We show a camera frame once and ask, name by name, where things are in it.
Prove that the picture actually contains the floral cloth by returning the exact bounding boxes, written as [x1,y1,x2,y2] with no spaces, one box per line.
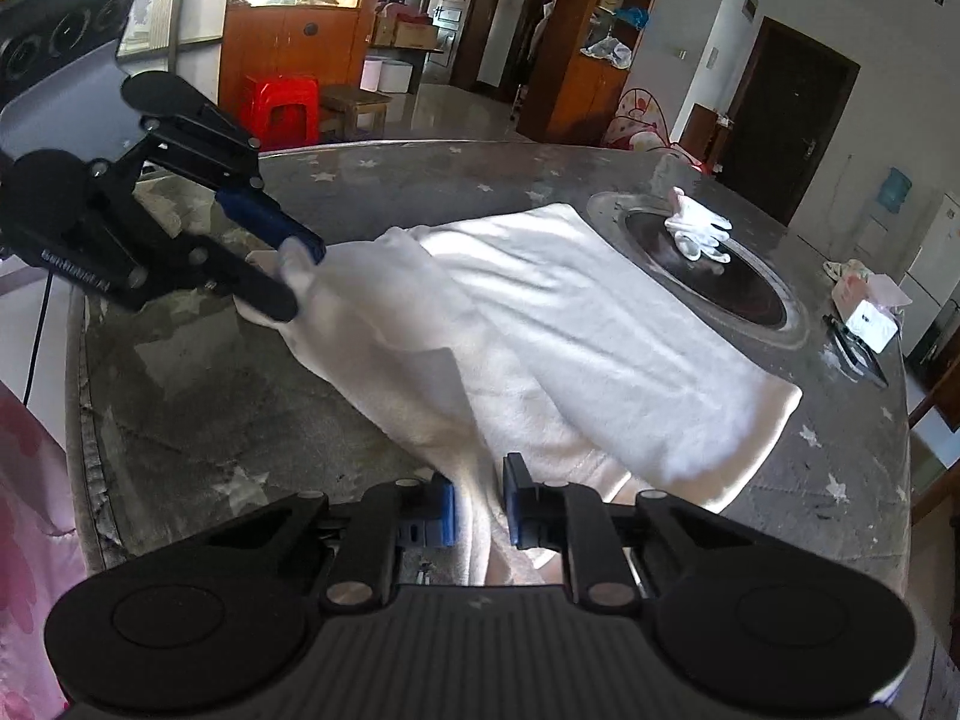
[822,259,872,283]

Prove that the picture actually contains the dark wooden door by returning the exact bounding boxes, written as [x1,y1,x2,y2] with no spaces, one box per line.
[719,18,861,226]

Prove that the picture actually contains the white glove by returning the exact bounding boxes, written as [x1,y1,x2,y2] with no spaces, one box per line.
[664,187,732,265]

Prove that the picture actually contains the white pink storage bins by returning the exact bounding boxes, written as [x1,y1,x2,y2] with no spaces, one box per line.
[359,57,413,94]

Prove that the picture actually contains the white refrigerator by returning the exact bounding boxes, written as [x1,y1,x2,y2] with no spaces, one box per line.
[900,193,960,356]

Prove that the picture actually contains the grey star-patterned table cover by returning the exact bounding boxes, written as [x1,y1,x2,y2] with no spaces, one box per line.
[67,140,910,590]

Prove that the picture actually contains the round black induction cooktop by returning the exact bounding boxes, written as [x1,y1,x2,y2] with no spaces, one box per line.
[586,192,809,349]

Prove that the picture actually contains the cardboard box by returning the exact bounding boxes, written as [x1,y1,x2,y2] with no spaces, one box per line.
[371,13,439,50]

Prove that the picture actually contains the white tissue box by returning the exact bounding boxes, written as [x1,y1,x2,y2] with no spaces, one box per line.
[832,273,913,353]

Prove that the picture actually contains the red polka-dot play tent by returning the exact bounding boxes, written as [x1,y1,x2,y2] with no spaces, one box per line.
[601,86,706,174]

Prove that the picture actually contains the water dispenser with blue bottle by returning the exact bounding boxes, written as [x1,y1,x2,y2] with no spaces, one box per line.
[854,167,913,257]

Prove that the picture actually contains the red plastic stool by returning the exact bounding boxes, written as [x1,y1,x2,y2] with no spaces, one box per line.
[239,75,320,151]

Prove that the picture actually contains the white sweatshirt garment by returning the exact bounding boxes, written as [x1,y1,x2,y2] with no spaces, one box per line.
[249,203,802,585]

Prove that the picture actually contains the black smartphone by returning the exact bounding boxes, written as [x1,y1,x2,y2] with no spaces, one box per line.
[822,314,889,388]

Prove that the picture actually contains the glass-front wooden cabinet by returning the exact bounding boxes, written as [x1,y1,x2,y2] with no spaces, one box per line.
[218,0,377,117]

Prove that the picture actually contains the wooden shelf cabinet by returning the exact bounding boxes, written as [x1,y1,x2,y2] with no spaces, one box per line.
[517,0,656,146]

